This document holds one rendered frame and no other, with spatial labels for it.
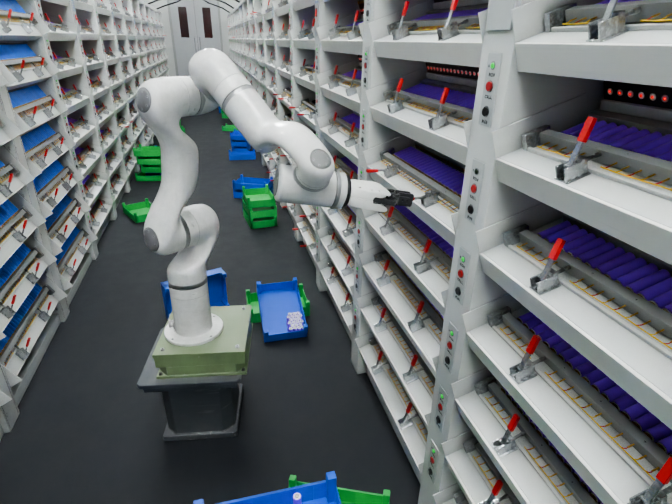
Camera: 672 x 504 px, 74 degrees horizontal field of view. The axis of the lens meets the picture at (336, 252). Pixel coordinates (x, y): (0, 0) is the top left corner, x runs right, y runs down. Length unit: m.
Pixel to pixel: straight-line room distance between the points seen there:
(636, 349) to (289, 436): 1.24
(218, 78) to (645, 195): 0.86
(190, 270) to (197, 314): 0.15
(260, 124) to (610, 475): 0.90
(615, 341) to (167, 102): 1.05
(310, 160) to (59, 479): 1.31
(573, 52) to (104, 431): 1.75
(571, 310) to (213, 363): 1.08
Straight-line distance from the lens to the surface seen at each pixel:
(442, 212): 1.10
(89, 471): 1.78
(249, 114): 1.06
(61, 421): 1.99
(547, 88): 0.90
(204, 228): 1.41
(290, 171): 0.99
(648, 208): 0.67
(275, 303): 2.24
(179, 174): 1.31
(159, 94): 1.22
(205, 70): 1.14
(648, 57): 0.66
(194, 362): 1.52
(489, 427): 1.07
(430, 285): 1.16
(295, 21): 2.84
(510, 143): 0.87
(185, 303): 1.48
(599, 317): 0.77
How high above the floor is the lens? 1.26
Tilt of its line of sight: 25 degrees down
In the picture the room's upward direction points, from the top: 1 degrees clockwise
